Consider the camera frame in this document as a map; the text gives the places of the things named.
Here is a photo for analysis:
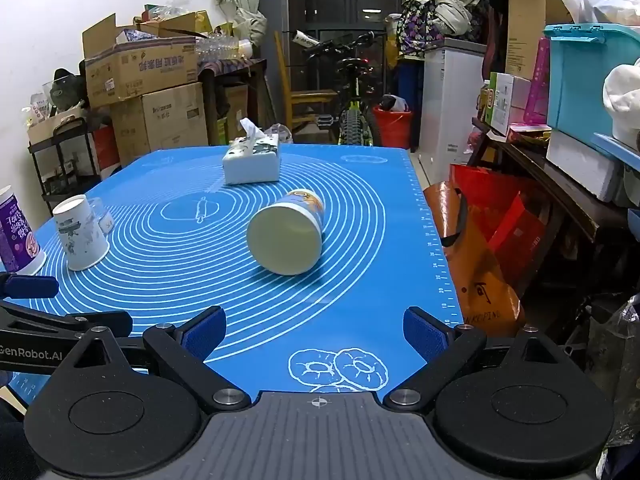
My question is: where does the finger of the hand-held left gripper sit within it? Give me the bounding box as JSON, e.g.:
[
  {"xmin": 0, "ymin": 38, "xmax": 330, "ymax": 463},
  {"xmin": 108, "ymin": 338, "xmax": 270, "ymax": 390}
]
[
  {"xmin": 0, "ymin": 272, "xmax": 60, "ymax": 302},
  {"xmin": 0, "ymin": 302, "xmax": 134, "ymax": 339}
]

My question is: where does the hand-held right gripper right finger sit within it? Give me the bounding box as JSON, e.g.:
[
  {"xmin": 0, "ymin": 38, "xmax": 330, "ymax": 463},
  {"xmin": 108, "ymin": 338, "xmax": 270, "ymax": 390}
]
[{"xmin": 382, "ymin": 306, "xmax": 596, "ymax": 414}]

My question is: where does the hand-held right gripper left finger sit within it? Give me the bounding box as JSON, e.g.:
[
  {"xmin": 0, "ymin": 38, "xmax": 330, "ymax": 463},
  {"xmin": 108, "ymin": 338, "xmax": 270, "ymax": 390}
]
[{"xmin": 44, "ymin": 305, "xmax": 252, "ymax": 414}]

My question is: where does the yellow print paper cup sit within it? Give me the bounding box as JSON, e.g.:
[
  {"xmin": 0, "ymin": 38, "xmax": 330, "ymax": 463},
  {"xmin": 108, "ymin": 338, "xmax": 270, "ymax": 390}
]
[{"xmin": 246, "ymin": 188, "xmax": 326, "ymax": 276}]

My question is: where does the purple paper cup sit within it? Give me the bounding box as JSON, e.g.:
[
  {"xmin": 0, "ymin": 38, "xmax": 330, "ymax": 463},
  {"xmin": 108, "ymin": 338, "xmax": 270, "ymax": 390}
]
[{"xmin": 0, "ymin": 185, "xmax": 47, "ymax": 276}]

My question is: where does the white grey print paper cup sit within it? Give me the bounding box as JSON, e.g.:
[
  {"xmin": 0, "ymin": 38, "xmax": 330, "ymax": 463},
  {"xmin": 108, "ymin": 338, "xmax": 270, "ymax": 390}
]
[{"xmin": 52, "ymin": 195, "xmax": 110, "ymax": 272}]

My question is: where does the blue silicone baking mat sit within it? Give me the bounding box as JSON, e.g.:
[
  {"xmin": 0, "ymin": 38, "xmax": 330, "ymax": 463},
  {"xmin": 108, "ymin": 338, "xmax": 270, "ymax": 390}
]
[{"xmin": 10, "ymin": 145, "xmax": 466, "ymax": 411}]

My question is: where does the orange shopping bag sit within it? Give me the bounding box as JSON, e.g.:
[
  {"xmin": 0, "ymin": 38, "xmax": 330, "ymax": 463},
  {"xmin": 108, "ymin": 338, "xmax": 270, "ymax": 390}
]
[{"xmin": 423, "ymin": 180, "xmax": 527, "ymax": 339}]

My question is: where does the black metal cart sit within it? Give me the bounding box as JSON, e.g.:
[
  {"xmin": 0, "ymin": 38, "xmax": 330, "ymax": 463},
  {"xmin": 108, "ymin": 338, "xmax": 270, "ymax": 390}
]
[{"xmin": 28, "ymin": 116, "xmax": 101, "ymax": 211}]

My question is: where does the red shopping bag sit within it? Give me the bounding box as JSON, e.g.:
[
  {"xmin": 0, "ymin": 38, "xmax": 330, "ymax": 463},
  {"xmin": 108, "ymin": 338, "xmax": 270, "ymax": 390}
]
[{"xmin": 449, "ymin": 162, "xmax": 547, "ymax": 282}]

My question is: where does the white tissue pack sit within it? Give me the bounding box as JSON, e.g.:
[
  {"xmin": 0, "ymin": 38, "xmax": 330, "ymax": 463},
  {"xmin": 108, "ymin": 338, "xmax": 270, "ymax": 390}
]
[{"xmin": 222, "ymin": 117, "xmax": 282, "ymax": 185}]

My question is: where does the clear plastic bag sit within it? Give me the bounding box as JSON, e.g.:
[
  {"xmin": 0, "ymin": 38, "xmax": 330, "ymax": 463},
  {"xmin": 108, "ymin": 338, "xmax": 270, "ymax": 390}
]
[{"xmin": 589, "ymin": 294, "xmax": 640, "ymax": 448}]

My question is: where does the red bucket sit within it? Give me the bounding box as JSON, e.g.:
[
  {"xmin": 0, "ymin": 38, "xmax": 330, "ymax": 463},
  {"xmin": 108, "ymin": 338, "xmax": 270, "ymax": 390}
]
[{"xmin": 372, "ymin": 105, "xmax": 414, "ymax": 150}]

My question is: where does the brown cardboard box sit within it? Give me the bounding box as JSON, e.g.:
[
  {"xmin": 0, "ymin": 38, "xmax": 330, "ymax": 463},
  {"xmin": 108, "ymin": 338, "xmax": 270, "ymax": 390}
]
[{"xmin": 110, "ymin": 82, "xmax": 209, "ymax": 167}]

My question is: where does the black bicycle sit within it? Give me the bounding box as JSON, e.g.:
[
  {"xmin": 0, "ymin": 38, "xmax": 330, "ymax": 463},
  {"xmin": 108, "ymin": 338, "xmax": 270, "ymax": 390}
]
[{"xmin": 292, "ymin": 30, "xmax": 385, "ymax": 147}]

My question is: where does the white styrofoam box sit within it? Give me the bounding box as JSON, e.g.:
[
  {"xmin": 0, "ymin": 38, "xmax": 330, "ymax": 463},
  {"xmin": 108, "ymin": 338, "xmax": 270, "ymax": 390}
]
[{"xmin": 545, "ymin": 129, "xmax": 624, "ymax": 204}]

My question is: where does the white chest freezer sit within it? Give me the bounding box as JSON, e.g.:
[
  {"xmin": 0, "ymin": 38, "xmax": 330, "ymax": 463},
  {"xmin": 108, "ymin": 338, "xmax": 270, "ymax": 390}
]
[{"xmin": 418, "ymin": 37, "xmax": 489, "ymax": 172}]

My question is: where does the green white carton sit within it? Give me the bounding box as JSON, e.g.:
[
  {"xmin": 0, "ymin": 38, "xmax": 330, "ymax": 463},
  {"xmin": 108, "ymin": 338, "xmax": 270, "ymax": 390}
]
[{"xmin": 487, "ymin": 72, "xmax": 532, "ymax": 137}]

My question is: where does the large open cardboard box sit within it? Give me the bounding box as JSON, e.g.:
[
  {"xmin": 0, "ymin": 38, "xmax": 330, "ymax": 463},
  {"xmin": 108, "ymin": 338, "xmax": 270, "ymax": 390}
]
[{"xmin": 81, "ymin": 11, "xmax": 199, "ymax": 109}]

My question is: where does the dark wooden side table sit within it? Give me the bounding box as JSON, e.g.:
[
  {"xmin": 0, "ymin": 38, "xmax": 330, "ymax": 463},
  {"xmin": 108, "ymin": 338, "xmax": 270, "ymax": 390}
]
[{"xmin": 197, "ymin": 57, "xmax": 268, "ymax": 133}]

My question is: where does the wooden chair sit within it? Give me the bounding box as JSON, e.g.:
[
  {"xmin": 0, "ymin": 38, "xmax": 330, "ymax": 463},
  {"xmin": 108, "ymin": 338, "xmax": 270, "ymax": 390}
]
[{"xmin": 274, "ymin": 30, "xmax": 339, "ymax": 134}]

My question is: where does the pink packet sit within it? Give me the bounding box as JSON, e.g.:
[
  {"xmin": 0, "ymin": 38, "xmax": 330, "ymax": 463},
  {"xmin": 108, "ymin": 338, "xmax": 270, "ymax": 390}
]
[{"xmin": 524, "ymin": 36, "xmax": 552, "ymax": 124}]

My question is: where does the pile of clear plastic bottles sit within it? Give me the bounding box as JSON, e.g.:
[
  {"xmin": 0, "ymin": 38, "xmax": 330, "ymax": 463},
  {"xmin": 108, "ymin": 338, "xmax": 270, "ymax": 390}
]
[{"xmin": 195, "ymin": 30, "xmax": 253, "ymax": 61}]

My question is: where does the teal plastic storage bin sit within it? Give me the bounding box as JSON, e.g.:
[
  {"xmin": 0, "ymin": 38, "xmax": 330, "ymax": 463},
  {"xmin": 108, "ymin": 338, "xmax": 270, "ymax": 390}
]
[{"xmin": 542, "ymin": 22, "xmax": 640, "ymax": 147}]

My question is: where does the white cloth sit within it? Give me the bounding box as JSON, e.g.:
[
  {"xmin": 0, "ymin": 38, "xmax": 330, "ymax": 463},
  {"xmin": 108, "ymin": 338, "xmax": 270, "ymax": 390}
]
[{"xmin": 602, "ymin": 59, "xmax": 640, "ymax": 147}]

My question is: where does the floral cloth bag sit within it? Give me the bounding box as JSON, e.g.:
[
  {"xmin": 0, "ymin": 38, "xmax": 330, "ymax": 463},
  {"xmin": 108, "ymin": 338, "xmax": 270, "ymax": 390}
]
[{"xmin": 397, "ymin": 0, "xmax": 444, "ymax": 59}]

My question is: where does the grey bundled cloth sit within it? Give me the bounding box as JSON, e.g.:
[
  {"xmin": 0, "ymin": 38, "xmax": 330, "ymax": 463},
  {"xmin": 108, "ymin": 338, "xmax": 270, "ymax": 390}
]
[{"xmin": 434, "ymin": 0, "xmax": 495, "ymax": 41}]

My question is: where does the tall cardboard box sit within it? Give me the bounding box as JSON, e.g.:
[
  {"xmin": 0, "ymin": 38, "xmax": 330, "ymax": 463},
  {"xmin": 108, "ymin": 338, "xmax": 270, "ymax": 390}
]
[{"xmin": 505, "ymin": 0, "xmax": 574, "ymax": 81}]

